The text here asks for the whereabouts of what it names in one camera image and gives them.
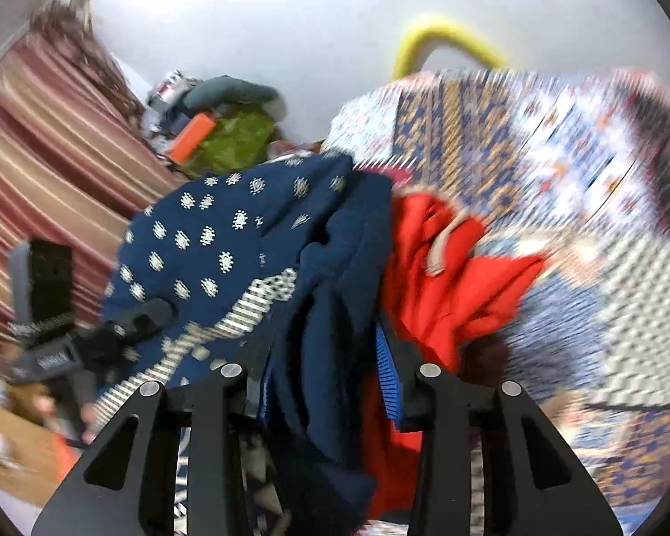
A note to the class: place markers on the patchwork printed bedspread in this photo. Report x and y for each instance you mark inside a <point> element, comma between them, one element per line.
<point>564,178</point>

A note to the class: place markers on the green bag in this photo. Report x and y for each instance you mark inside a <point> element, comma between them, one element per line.
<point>240,142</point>

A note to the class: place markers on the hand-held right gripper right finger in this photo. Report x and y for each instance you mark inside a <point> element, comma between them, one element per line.
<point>389,371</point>

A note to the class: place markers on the orange box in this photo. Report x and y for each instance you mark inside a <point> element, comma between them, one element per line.
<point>192,134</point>

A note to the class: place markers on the striped curtain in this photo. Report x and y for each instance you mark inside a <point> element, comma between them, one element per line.
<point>44,151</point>

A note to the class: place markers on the yellow tube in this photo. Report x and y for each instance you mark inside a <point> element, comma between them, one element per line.
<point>424,30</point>

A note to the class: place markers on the plain navy garment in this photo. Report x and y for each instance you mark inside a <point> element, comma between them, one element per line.
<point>324,346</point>

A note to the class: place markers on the teal grey cloth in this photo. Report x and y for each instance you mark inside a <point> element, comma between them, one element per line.
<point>234,92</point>

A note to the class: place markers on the navy patterned hoodie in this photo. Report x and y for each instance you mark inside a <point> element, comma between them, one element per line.
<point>201,234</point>

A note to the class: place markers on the maroon garment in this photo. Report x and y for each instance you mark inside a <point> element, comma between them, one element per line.
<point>488,360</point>

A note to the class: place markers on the red garment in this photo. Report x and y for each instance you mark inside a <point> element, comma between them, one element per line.
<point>458,290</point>

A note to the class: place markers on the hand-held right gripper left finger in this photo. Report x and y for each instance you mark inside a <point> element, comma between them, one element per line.
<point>254,385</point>

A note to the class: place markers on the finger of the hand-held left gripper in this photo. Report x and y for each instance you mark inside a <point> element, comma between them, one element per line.
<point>145,321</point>

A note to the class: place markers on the grey and white object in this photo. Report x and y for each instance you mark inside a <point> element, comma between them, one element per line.
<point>167,92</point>

